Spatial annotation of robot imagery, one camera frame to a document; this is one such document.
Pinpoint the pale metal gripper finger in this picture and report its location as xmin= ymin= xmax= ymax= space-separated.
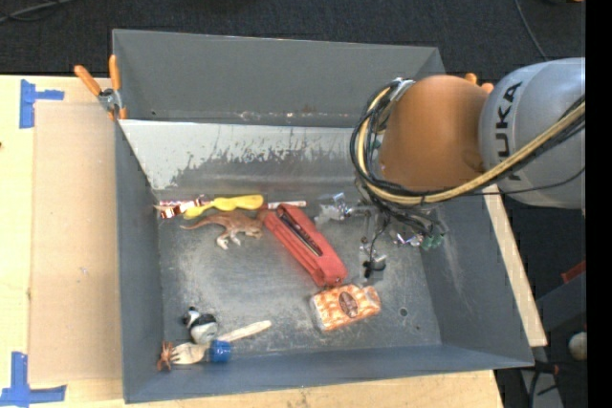
xmin=315 ymin=192 xmax=358 ymax=224

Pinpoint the red long flat case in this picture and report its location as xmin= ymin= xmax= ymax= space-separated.
xmin=260 ymin=203 xmax=349 ymax=288

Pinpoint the orange patterned packet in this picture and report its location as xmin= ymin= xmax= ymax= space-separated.
xmin=309 ymin=283 xmax=383 ymax=333

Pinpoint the grey metal bin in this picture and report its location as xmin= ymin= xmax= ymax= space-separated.
xmin=110 ymin=28 xmax=536 ymax=405

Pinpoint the brown toy dinosaur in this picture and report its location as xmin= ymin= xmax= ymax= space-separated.
xmin=179 ymin=209 xmax=267 ymax=250

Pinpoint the yellow long plastic toy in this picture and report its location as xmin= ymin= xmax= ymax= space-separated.
xmin=183 ymin=193 xmax=265 ymax=220

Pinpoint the black and white toy panda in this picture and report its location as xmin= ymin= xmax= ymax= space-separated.
xmin=181 ymin=306 xmax=219 ymax=345

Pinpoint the white plastic fork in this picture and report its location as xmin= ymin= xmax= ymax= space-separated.
xmin=169 ymin=319 xmax=273 ymax=367

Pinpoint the brown cardboard board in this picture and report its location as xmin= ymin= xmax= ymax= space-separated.
xmin=27 ymin=99 xmax=124 ymax=391

